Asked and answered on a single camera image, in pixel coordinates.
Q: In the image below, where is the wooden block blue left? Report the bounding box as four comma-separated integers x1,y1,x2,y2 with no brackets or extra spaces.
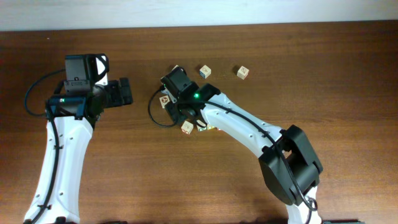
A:
161,88,169,95

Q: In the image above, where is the wooden block far right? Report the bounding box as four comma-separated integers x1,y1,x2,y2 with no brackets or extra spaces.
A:
236,66,249,80

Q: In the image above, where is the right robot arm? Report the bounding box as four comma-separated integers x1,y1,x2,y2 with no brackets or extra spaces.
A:
160,66,323,223

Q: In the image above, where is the wooden block plain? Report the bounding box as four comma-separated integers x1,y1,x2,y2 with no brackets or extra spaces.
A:
181,121,194,134

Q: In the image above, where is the wooden block blue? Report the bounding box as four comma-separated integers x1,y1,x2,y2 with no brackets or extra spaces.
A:
199,65,211,79
161,88,169,95

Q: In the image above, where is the wooden block blue top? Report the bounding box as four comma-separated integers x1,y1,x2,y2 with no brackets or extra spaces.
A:
199,65,211,79

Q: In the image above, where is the wooden block brown picture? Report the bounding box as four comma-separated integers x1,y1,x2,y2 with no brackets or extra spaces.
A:
159,95,170,109

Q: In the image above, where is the wooden block green letter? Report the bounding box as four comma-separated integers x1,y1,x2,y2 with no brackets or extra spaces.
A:
196,119,207,131

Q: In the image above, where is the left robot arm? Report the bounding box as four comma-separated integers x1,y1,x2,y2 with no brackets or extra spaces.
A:
24,54,133,223

